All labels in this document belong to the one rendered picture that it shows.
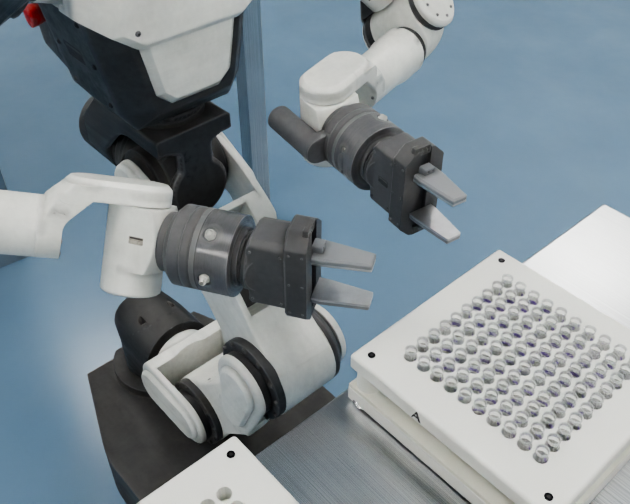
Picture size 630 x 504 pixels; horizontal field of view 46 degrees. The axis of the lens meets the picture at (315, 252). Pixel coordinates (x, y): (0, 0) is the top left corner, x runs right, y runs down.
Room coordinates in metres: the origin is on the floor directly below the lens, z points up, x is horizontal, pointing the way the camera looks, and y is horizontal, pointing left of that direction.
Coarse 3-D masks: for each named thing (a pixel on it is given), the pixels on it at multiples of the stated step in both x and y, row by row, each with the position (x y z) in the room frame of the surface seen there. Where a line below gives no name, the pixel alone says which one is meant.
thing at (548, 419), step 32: (480, 320) 0.55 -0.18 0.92; (512, 320) 0.55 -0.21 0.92; (448, 352) 0.50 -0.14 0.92; (480, 352) 0.50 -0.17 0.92; (512, 352) 0.50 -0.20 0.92; (544, 352) 0.50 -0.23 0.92; (480, 384) 0.46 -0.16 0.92; (512, 384) 0.46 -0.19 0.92; (576, 384) 0.46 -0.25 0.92; (544, 416) 0.42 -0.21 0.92
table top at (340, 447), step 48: (576, 240) 0.76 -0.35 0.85; (624, 240) 0.76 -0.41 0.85; (576, 288) 0.67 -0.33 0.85; (624, 288) 0.67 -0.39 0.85; (288, 432) 0.46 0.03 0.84; (336, 432) 0.46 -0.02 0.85; (384, 432) 0.46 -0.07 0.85; (288, 480) 0.40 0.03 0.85; (336, 480) 0.40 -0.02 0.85; (384, 480) 0.40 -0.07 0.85; (432, 480) 0.40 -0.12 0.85; (624, 480) 0.40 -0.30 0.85
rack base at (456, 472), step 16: (352, 384) 0.50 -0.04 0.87; (352, 400) 0.49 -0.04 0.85; (368, 400) 0.48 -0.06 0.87; (384, 400) 0.48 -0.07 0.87; (384, 416) 0.46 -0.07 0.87; (400, 416) 0.46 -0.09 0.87; (400, 432) 0.44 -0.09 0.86; (416, 432) 0.44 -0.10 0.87; (416, 448) 0.43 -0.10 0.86; (432, 448) 0.42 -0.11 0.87; (448, 448) 0.42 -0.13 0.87; (432, 464) 0.41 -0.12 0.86; (448, 464) 0.40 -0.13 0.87; (464, 464) 0.40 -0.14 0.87; (624, 464) 0.42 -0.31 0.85; (448, 480) 0.40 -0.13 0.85; (464, 480) 0.39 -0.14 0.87; (480, 480) 0.39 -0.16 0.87; (608, 480) 0.39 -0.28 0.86; (464, 496) 0.38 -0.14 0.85; (480, 496) 0.37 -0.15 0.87; (496, 496) 0.37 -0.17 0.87; (592, 496) 0.37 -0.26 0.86
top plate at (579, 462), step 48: (480, 288) 0.60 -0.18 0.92; (528, 288) 0.60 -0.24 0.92; (384, 336) 0.52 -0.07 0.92; (624, 336) 0.52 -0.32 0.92; (384, 384) 0.46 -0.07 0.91; (432, 384) 0.46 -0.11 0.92; (624, 384) 0.46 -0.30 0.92; (432, 432) 0.42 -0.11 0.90; (480, 432) 0.41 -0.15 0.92; (576, 432) 0.41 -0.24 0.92; (624, 432) 0.41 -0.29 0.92; (528, 480) 0.36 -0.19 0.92; (576, 480) 0.36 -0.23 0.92
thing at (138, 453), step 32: (128, 320) 1.09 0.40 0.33; (160, 320) 1.07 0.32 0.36; (192, 320) 1.09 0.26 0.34; (128, 352) 1.06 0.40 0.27; (96, 384) 1.05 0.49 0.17; (128, 384) 1.04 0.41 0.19; (128, 416) 0.97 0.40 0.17; (160, 416) 0.97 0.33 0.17; (288, 416) 0.97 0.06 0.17; (128, 448) 0.89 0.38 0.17; (160, 448) 0.89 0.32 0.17; (192, 448) 0.89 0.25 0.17; (256, 448) 0.89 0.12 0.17; (128, 480) 0.81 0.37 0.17; (160, 480) 0.81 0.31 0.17
